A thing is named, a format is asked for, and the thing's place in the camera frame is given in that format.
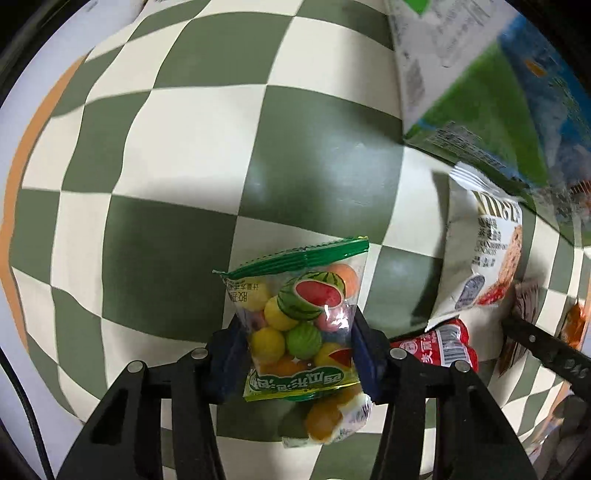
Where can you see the green white checkered mat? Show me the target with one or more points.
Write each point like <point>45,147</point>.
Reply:
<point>175,258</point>

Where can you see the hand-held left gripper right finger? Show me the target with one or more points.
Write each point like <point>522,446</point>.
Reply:
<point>365,362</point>

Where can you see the small red snack packet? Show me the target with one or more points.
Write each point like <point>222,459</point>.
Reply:
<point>443,346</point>

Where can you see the brown snack packet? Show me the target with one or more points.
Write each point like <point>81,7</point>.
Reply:
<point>526,300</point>

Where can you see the white cookie packet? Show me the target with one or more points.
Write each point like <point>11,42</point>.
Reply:
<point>485,258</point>

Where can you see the flat orange snack packet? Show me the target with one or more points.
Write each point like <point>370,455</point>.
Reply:
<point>576,323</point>

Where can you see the printed cardboard box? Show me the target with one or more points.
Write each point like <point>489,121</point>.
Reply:
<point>489,92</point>

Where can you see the green fruit gumball packet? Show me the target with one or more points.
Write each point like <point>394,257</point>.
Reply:
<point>304,323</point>

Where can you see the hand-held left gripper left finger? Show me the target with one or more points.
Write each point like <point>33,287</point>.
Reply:
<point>227,367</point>

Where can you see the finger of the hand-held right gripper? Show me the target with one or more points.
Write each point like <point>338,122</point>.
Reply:
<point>545,348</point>

